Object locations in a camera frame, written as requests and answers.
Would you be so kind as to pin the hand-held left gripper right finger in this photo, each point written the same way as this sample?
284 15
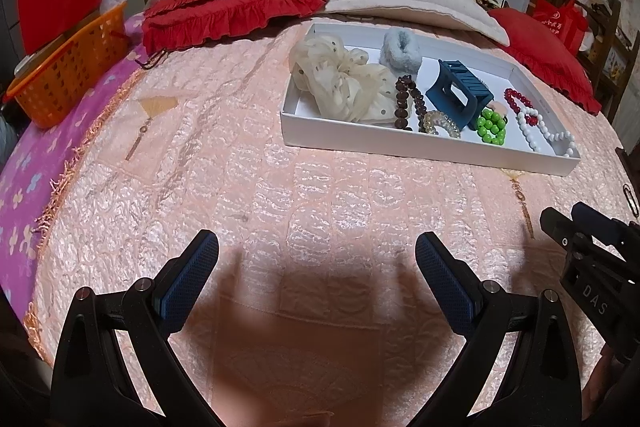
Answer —
445 277

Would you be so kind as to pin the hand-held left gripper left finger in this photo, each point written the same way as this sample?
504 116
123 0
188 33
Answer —
190 277

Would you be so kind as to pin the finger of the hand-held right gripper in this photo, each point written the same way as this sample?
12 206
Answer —
557 224
597 222

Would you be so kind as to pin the white tray box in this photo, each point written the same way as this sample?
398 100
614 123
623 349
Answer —
350 142

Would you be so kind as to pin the pink quilted bedspread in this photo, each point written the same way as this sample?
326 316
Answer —
300 207

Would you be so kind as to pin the plain red pillow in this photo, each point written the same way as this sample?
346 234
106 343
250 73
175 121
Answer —
545 52

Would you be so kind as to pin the blue hair claw clip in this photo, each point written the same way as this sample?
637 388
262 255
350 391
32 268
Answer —
450 79

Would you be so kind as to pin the purple flowered sheet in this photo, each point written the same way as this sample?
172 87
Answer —
30 187

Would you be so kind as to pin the wooden chair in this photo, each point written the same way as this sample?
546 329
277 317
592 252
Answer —
607 37

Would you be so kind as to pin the red shopping bag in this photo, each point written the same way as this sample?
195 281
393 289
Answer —
560 22

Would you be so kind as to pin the cream dotted scrunchie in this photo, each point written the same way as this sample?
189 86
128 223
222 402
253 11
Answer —
345 92

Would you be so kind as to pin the light blue fluffy scrunchie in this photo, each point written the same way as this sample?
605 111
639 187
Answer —
400 52

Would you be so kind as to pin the orange plastic basket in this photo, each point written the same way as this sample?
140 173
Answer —
65 72

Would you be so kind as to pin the red ruffled pillow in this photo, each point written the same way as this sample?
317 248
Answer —
225 2

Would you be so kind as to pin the white plastic bag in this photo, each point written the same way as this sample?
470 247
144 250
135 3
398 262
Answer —
114 2

